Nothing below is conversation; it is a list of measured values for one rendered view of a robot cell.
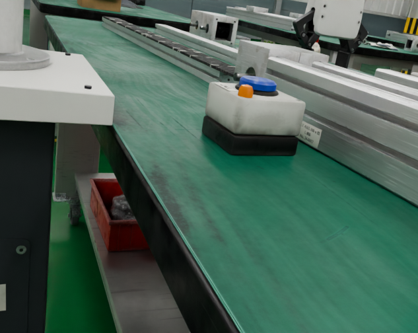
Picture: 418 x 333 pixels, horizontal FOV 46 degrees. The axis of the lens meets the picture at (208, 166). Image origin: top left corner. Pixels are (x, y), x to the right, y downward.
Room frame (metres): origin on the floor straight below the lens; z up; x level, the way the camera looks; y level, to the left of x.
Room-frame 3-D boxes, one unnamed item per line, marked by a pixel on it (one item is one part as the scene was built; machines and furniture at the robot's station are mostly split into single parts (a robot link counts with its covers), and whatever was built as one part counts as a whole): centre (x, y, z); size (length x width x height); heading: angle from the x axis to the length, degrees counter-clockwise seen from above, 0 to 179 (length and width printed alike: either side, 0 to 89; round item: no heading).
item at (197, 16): (1.82, 0.10, 0.83); 0.11 x 0.10 x 0.10; 118
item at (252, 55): (0.73, -0.07, 0.83); 0.12 x 0.09 x 0.10; 117
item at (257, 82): (0.53, -0.04, 0.84); 0.04 x 0.04 x 0.02
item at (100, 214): (1.38, 0.21, 0.27); 0.31 x 0.21 x 0.10; 25
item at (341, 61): (0.98, -0.23, 0.86); 0.03 x 0.03 x 0.07; 27
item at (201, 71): (1.30, 0.20, 0.79); 0.96 x 0.04 x 0.03; 27
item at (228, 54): (1.39, 0.03, 0.79); 0.96 x 0.04 x 0.03; 27
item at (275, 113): (0.53, -0.05, 0.81); 0.10 x 0.08 x 0.06; 117
